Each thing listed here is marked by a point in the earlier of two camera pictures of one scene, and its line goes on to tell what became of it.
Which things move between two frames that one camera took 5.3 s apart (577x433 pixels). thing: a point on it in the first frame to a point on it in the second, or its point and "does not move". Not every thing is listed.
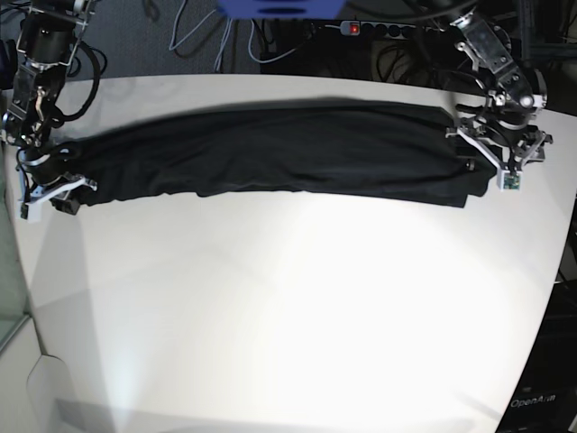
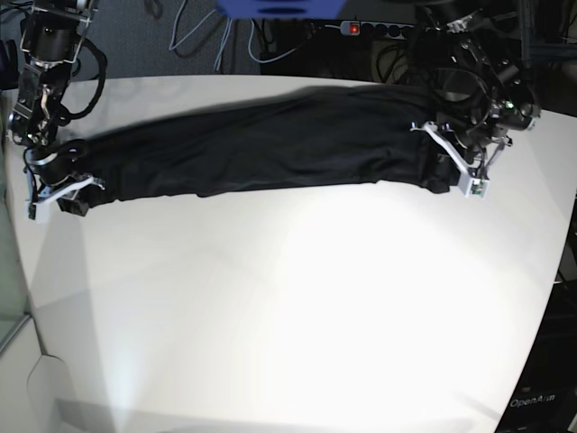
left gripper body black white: [511, 146] to [473, 146]
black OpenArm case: [543, 397] does not move
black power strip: [352, 27] does not move
